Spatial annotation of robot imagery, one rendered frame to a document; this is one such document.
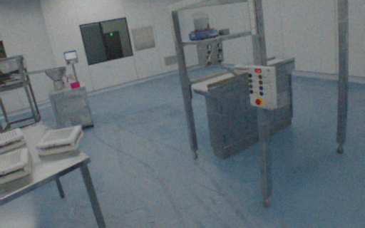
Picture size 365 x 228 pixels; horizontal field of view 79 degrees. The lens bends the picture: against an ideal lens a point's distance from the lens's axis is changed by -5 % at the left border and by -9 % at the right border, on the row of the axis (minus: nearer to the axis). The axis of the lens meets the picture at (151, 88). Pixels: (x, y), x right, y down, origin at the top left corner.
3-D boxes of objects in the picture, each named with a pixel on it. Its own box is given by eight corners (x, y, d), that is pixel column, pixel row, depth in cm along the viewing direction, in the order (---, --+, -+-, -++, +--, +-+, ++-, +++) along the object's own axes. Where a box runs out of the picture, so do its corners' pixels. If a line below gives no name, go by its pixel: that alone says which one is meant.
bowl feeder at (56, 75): (49, 92, 389) (43, 71, 381) (50, 90, 422) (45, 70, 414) (78, 86, 405) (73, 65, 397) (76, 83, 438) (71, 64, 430)
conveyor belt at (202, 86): (207, 93, 216) (207, 87, 215) (192, 89, 239) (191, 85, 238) (295, 63, 268) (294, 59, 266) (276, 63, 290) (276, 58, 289)
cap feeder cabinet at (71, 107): (60, 137, 392) (48, 95, 374) (60, 127, 444) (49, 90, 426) (95, 127, 412) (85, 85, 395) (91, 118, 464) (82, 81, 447)
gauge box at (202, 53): (205, 66, 206) (202, 44, 201) (199, 65, 215) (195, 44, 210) (224, 61, 214) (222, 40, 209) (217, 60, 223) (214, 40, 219)
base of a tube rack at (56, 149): (38, 156, 141) (37, 152, 141) (50, 140, 165) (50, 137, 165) (75, 149, 142) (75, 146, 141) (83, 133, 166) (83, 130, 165)
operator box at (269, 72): (271, 110, 137) (269, 68, 131) (250, 105, 153) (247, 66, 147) (278, 107, 140) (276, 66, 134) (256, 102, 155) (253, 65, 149)
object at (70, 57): (71, 85, 422) (63, 52, 408) (71, 85, 431) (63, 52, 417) (84, 83, 429) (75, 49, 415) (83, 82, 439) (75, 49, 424)
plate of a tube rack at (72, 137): (36, 149, 140) (35, 146, 140) (49, 133, 164) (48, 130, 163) (73, 142, 141) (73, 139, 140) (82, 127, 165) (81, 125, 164)
